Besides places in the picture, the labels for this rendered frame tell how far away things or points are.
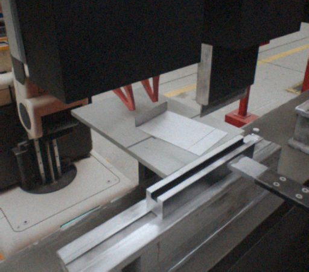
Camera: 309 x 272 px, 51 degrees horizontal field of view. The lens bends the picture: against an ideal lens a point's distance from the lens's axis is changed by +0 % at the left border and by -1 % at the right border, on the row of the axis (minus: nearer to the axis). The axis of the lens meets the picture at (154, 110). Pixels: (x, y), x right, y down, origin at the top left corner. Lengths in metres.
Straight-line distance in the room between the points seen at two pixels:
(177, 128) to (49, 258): 0.28
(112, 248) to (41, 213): 1.12
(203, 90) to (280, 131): 0.47
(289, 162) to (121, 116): 0.37
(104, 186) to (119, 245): 1.18
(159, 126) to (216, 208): 0.16
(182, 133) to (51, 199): 1.09
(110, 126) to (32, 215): 0.99
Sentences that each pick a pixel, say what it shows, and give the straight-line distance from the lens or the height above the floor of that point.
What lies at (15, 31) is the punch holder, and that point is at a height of 1.22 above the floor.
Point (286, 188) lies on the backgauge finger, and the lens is 0.45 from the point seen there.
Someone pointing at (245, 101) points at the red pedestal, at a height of 0.26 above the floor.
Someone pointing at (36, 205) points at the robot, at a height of 0.28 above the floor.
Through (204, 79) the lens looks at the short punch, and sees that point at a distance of 0.39.
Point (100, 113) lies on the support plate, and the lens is 0.61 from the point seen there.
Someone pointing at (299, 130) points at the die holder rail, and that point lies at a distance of 0.78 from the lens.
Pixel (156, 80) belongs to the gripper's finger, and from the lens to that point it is 0.60.
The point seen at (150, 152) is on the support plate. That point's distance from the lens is 0.49.
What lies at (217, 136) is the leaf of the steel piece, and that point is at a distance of 0.53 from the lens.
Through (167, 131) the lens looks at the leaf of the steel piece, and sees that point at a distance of 0.54.
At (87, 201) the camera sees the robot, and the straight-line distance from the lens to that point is 1.51.
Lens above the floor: 1.27
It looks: 27 degrees down
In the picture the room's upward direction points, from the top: straight up
